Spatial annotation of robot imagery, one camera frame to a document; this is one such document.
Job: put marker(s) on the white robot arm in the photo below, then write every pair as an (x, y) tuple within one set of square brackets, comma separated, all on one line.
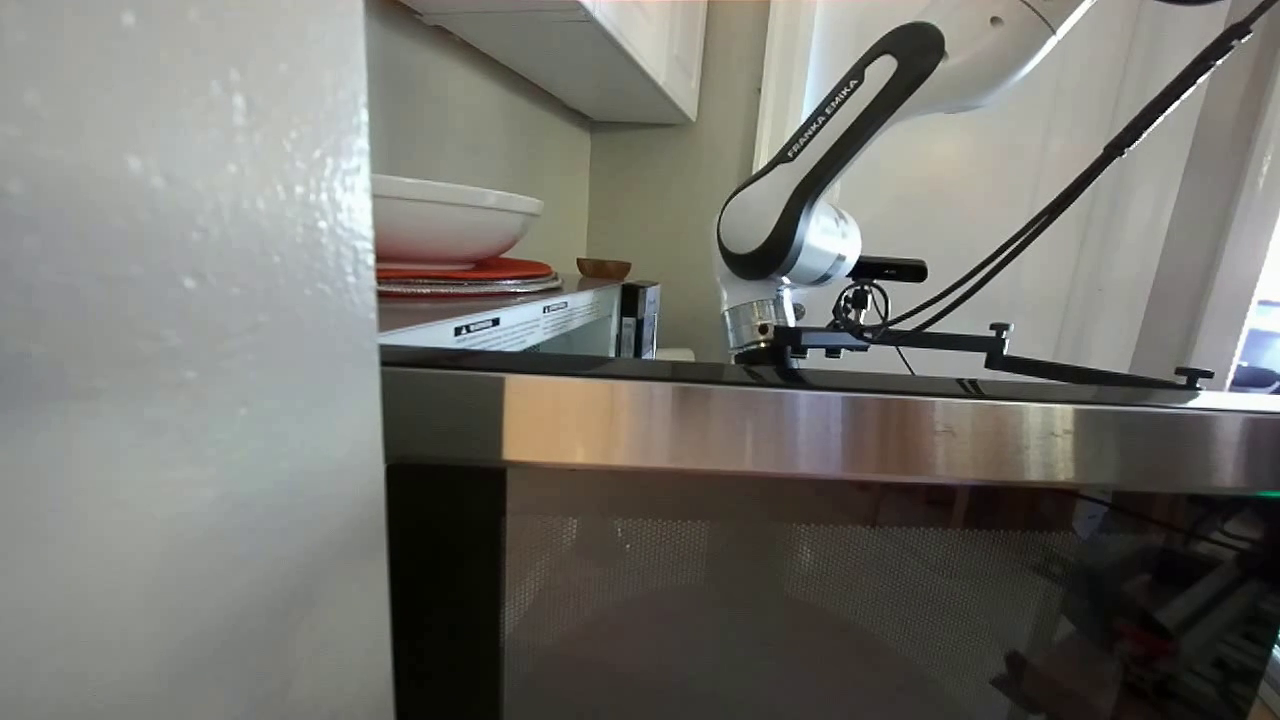
[(782, 231)]

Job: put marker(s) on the white microwave oven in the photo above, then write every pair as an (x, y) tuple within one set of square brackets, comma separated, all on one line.
[(576, 320)]

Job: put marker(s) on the small wooden bowl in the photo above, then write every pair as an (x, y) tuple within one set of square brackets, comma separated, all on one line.
[(600, 270)]

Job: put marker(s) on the stainless steel oven front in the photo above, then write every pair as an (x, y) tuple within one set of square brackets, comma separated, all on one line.
[(747, 542)]

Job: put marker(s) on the red plate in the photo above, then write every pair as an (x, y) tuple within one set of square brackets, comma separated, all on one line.
[(471, 272)]

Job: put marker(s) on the white ceramic bowl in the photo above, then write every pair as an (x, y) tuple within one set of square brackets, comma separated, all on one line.
[(447, 221)]

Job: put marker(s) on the white fridge side panel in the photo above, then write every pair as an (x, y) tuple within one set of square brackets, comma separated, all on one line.
[(190, 396)]

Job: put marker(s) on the black stereo camera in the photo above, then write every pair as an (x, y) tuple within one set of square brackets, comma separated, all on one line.
[(898, 270)]

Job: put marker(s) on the white wall cabinet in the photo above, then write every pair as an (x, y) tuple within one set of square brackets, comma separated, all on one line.
[(615, 60)]

